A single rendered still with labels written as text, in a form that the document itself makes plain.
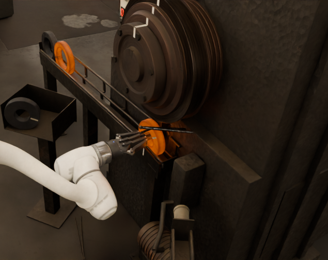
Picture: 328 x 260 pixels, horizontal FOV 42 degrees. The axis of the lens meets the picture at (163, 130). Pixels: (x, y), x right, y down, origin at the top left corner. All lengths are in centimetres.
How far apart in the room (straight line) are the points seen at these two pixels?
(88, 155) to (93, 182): 13
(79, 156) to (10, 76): 211
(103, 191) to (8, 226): 103
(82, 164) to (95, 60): 232
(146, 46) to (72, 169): 52
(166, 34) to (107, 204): 61
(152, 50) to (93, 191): 51
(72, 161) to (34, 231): 89
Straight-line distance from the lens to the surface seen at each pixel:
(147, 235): 171
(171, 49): 139
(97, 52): 394
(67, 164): 158
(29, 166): 138
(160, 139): 170
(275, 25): 129
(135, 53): 146
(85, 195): 148
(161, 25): 142
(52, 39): 255
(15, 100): 198
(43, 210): 248
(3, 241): 239
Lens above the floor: 186
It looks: 38 degrees down
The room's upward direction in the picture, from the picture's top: 7 degrees clockwise
